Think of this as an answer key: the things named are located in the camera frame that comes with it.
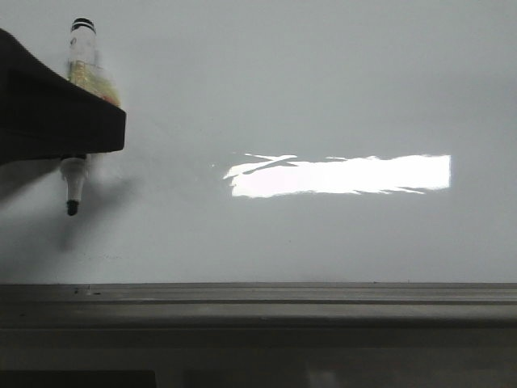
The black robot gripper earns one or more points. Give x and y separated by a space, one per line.
45 116

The red round magnet taped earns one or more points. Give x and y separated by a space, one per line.
112 99

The black white whiteboard marker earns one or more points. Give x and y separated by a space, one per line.
82 58

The white whiteboard surface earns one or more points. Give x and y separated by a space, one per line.
362 141

